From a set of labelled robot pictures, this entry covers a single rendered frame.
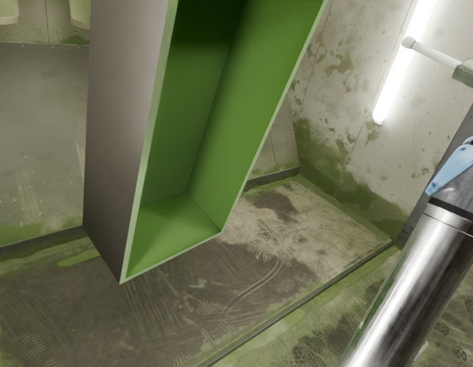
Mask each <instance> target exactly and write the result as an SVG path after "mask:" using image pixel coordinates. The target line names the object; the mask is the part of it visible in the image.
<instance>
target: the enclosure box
mask: <svg viewBox="0 0 473 367"><path fill-rule="evenodd" d="M328 1H329V0H91V7H90V45H89V64H88V83H87V121H86V141H85V178H84V197H83V217H82V228H83V229H84V230H85V232H86V233H87V235H88V237H89V238H90V240H91V241H92V243H93V244H94V246H95V248H96V249H97V251H98V252H99V253H100V255H101V257H102V259H103V260H104V261H105V263H106V265H107V266H108V268H109V269H110V271H111V272H112V274H113V275H114V277H115V279H116V280H117V282H118V283H119V284H122V283H124V282H126V281H128V280H130V279H132V278H134V277H136V276H138V275H140V274H142V273H144V272H146V271H148V270H150V269H152V268H154V267H156V266H158V265H160V264H162V263H164V262H166V261H168V260H170V259H172V258H174V257H176V256H178V255H180V254H182V253H184V252H186V251H188V250H190V249H192V248H194V247H196V246H198V245H200V244H202V243H204V242H206V241H208V240H210V239H212V238H214V237H216V236H218V235H220V234H222V233H224V231H225V228H226V226H227V224H228V222H229V220H230V217H231V215H232V212H233V211H234V209H235V206H236V204H237V202H238V199H239V197H240V195H241V193H242V191H243V188H244V186H245V185H246V182H247V180H248V178H249V175H250V173H251V171H252V168H253V166H254V164H255V162H256V160H257V157H258V156H259V153H260V151H261V149H262V146H263V144H264V142H265V139H266V137H267V135H268V133H269V131H270V128H271V127H272V124H273V122H274V120H275V117H276V115H277V113H278V111H279V108H280V107H281V104H282V102H283V100H284V98H285V96H286V93H287V91H288V89H289V86H290V84H291V83H292V80H293V78H294V75H295V73H296V71H297V69H298V67H299V64H300V62H301V60H302V57H303V55H304V54H305V51H306V49H307V47H308V45H309V42H310V40H311V38H312V35H313V33H314V31H315V29H316V26H317V25H318V22H319V20H320V18H321V16H322V13H323V11H324V9H325V7H326V5H327V2H328Z"/></svg>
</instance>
